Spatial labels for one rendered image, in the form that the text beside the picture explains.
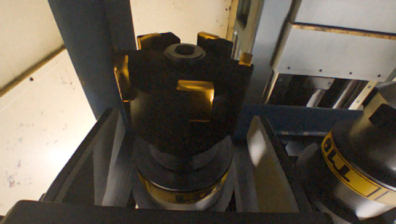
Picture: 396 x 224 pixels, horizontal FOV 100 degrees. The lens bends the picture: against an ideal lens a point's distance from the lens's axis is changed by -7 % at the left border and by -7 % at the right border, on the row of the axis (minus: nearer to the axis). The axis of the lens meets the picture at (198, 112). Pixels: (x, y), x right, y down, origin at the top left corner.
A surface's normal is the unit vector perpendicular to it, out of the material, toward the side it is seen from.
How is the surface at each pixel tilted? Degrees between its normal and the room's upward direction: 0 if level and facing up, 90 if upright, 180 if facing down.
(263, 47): 90
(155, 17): 90
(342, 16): 90
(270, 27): 90
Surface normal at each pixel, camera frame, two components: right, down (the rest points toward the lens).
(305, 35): -0.01, 0.68
